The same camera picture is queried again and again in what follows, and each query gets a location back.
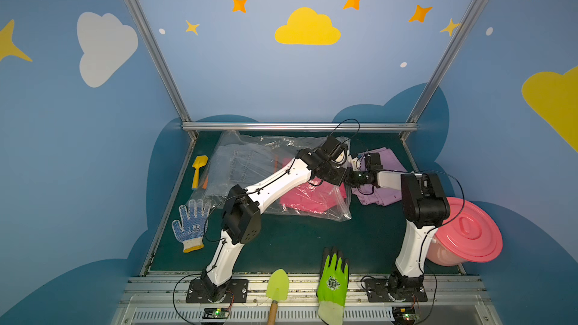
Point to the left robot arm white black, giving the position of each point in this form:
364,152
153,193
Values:
244,206

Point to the purple trousers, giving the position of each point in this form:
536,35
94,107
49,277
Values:
387,189

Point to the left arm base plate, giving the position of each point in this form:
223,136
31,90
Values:
235,291

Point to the pink trousers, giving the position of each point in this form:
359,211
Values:
317,197

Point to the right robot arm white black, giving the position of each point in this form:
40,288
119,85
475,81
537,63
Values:
425,208

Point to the yellow toy shovel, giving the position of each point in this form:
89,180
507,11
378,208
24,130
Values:
199,162

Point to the right controller board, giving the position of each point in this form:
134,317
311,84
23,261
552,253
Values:
404,316

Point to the light blue jeans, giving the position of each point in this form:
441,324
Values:
243,164

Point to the green garden trowel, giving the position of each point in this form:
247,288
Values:
277,290

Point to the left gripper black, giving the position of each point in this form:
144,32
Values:
340,174

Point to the pink bucket with lid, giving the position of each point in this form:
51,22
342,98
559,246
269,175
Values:
469,235

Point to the left controller board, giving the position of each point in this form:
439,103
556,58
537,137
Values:
216,314

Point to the clear plastic vacuum bag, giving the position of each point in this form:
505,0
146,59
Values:
284,146

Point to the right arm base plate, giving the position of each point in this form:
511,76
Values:
380,290

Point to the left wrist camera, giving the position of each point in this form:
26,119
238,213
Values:
333,151

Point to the aluminium frame rail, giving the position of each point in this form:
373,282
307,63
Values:
348,126

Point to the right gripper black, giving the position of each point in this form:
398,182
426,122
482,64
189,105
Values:
359,178

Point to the green black work glove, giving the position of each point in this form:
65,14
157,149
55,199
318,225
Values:
333,286

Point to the controller board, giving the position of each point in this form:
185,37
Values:
404,316
216,314

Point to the blue dotted white glove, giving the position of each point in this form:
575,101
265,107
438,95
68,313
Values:
189,229

